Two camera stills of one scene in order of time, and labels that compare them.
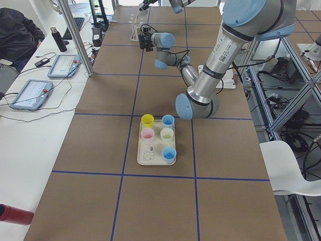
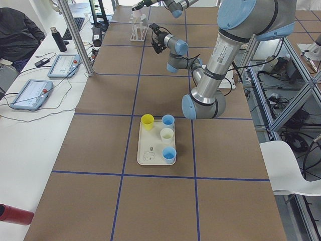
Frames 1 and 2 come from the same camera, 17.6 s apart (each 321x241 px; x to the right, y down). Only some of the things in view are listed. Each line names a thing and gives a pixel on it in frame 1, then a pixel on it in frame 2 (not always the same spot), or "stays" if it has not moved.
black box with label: [97, 37] stays
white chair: [285, 174] stays
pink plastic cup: [147, 134] to [137, 15]
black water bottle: [58, 39] stays
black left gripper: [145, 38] to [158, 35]
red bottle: [9, 213] stays
